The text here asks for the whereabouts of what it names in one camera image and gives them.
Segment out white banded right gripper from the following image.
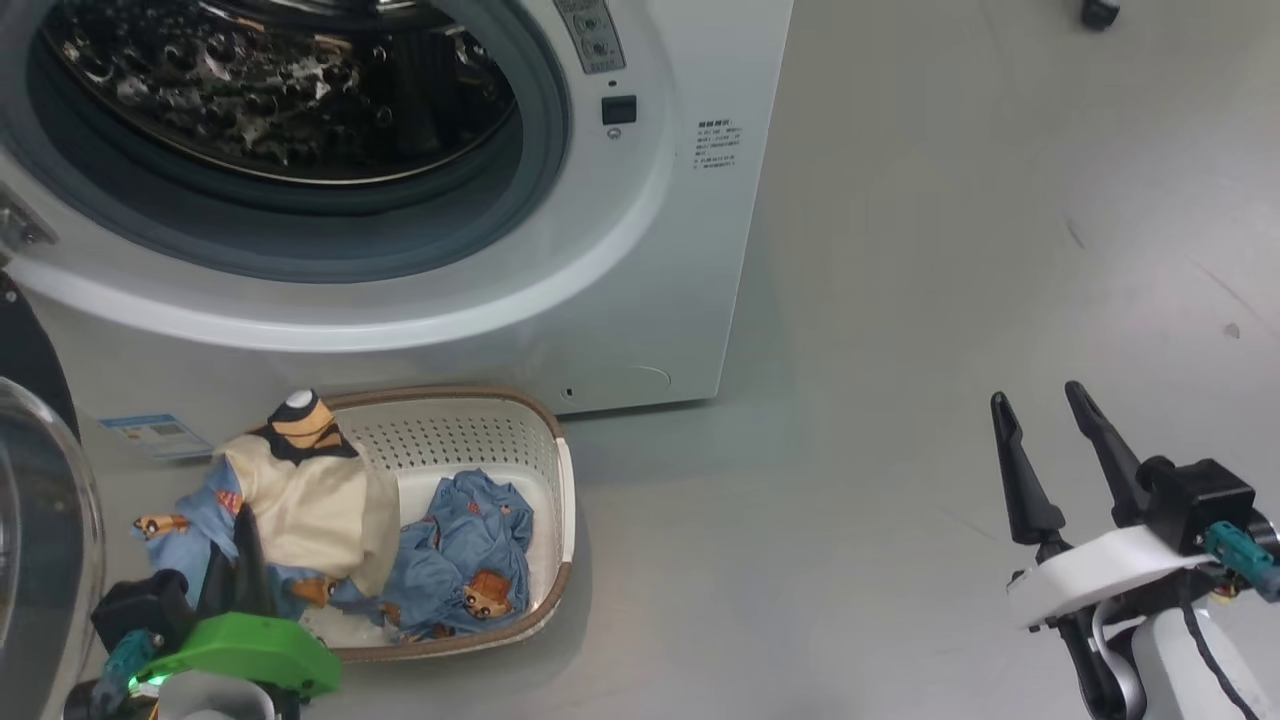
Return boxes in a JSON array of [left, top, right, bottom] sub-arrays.
[[991, 380, 1216, 630]]

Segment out white front-load washing machine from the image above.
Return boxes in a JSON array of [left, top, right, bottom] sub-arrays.
[[0, 0, 796, 471]]

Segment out perforated steel washer drum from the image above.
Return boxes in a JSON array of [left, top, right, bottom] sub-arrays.
[[40, 0, 521, 187]]

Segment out small printed text sticker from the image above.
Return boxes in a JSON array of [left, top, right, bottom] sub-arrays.
[[693, 118, 744, 172]]

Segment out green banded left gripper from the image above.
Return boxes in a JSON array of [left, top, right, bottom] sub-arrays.
[[133, 503, 343, 699]]

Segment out black glass washing machine door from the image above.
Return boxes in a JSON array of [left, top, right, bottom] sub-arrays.
[[0, 270, 107, 720]]

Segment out cream perforated laundry basket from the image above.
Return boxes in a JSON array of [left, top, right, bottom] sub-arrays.
[[215, 385, 578, 664]]

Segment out metal door hinge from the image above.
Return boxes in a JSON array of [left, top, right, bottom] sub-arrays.
[[0, 190, 54, 254]]

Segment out grey door frame sticker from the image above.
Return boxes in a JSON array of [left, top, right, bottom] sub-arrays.
[[553, 0, 628, 76]]

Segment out cream pajama top blue sleeves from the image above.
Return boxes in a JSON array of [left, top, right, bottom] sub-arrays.
[[133, 388, 403, 627]]

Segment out grey rubber door gasket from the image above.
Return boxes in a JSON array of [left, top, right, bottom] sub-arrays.
[[0, 0, 572, 286]]

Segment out blue energy label sticker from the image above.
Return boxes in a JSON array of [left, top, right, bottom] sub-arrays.
[[100, 414, 217, 462]]

